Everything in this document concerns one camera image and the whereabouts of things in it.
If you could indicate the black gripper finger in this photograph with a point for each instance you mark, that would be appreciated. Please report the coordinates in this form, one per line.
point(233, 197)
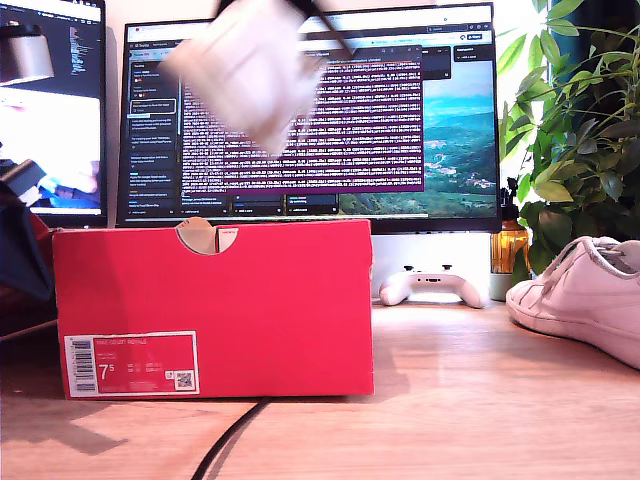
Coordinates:
point(340, 31)
point(20, 250)
point(307, 11)

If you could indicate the red shoebox lid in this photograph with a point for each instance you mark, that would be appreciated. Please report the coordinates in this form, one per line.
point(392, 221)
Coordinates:
point(45, 231)

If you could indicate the white leather sneaker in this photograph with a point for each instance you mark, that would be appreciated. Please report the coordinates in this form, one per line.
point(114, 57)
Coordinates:
point(575, 305)
point(245, 75)

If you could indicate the red cardboard shoebox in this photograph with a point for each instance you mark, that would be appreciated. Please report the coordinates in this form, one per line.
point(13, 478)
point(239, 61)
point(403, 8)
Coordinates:
point(250, 310)

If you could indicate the wide black computer monitor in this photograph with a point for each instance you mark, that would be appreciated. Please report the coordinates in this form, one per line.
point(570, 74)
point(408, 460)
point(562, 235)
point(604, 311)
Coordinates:
point(460, 150)

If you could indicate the brown cardboard box insert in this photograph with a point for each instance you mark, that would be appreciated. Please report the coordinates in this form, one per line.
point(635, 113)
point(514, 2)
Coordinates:
point(197, 237)

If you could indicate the black monitor showing code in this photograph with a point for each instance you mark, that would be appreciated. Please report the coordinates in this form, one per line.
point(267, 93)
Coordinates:
point(80, 50)

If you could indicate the teal curtain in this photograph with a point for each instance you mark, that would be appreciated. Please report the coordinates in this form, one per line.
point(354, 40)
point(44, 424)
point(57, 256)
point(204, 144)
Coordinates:
point(600, 12)

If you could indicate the green leafy houseplant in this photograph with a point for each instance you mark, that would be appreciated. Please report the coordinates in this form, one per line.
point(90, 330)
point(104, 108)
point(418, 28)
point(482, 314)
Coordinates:
point(575, 150)

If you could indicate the white game controller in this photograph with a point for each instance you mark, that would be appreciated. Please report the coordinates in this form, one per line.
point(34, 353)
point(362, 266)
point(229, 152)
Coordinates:
point(400, 292)

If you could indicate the amber pump bottle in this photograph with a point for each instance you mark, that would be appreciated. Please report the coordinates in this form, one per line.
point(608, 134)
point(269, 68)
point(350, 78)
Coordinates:
point(505, 250)

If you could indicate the small pale green pot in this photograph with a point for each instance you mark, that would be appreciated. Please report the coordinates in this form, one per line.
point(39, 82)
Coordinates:
point(500, 287)

